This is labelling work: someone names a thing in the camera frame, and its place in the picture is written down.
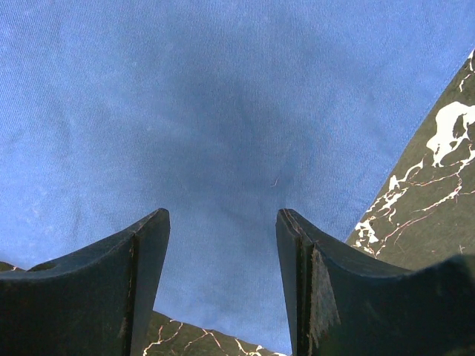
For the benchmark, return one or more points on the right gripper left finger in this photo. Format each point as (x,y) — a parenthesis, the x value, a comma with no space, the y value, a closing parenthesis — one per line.
(94,301)

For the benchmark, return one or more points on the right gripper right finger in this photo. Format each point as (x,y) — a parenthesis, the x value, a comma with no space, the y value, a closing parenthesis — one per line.
(339,301)

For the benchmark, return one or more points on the blue surgical drape cloth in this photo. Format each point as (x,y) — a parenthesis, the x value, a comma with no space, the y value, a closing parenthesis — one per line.
(222,112)

